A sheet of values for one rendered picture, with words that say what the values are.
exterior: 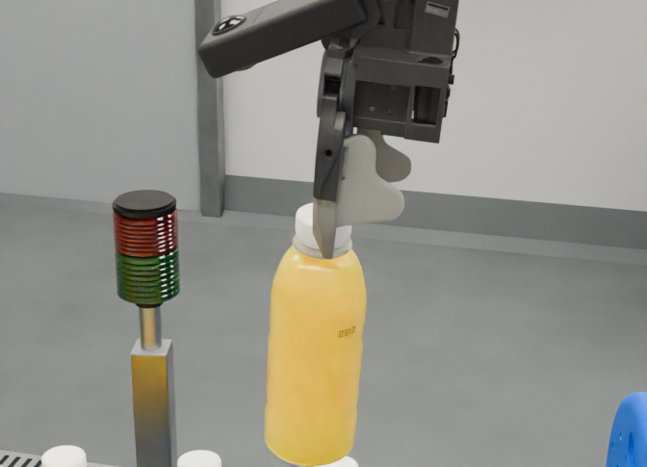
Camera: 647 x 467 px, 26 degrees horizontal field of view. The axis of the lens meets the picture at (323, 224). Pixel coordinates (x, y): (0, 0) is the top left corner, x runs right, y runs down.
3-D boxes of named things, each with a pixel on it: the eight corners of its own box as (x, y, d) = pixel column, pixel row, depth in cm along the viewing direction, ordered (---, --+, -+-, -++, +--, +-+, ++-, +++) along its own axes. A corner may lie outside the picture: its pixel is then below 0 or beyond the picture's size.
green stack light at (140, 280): (174, 305, 138) (172, 259, 136) (111, 303, 139) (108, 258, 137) (185, 279, 144) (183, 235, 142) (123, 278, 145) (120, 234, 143)
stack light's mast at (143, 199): (176, 360, 140) (170, 211, 135) (115, 358, 141) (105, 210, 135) (186, 333, 146) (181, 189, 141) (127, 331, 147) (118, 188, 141)
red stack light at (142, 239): (172, 259, 136) (170, 220, 135) (108, 257, 137) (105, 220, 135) (183, 234, 142) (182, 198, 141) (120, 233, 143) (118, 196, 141)
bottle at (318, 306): (243, 439, 106) (252, 220, 97) (317, 410, 110) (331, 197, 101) (299, 488, 101) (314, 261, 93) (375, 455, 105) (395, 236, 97)
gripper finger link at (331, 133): (333, 207, 90) (349, 72, 87) (309, 204, 90) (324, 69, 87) (341, 189, 94) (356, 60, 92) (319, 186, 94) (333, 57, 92)
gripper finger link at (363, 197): (393, 281, 92) (411, 145, 90) (304, 268, 93) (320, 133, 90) (397, 267, 95) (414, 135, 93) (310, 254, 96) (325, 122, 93)
